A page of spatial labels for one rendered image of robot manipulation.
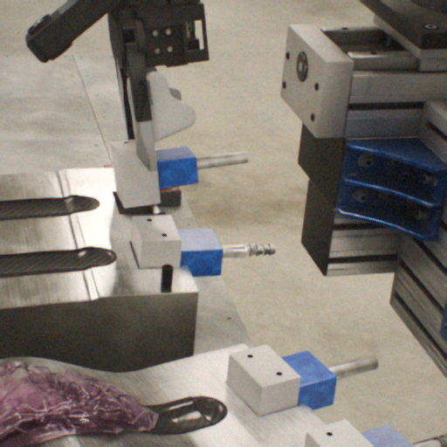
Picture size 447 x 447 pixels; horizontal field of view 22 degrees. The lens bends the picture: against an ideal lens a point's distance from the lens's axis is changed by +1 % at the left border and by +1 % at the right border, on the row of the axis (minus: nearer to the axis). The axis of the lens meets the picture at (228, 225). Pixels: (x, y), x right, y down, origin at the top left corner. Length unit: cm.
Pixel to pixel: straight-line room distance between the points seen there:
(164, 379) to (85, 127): 67
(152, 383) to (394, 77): 52
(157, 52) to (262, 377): 34
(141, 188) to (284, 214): 210
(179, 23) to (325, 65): 25
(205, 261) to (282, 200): 225
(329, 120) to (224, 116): 256
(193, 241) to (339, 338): 163
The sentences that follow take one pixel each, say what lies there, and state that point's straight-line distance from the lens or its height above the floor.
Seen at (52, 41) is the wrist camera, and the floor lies 105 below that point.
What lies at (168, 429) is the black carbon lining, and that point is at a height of 85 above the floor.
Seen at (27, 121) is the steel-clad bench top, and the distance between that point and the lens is 154.
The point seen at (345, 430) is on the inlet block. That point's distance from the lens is 84.
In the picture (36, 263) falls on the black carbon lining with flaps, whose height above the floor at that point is 88.
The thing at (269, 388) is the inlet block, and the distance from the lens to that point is 87.
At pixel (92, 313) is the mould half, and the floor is 87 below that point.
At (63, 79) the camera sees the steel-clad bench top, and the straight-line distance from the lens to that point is 170.
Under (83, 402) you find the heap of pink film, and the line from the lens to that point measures 80.
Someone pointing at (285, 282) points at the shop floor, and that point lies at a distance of 283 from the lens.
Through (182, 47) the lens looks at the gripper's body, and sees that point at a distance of 108.
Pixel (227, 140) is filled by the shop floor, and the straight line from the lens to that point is 363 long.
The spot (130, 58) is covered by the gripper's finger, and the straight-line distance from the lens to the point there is 103.
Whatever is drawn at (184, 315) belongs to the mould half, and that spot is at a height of 87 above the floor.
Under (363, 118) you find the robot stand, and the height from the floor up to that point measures 93.
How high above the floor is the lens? 137
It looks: 27 degrees down
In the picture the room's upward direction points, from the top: 5 degrees clockwise
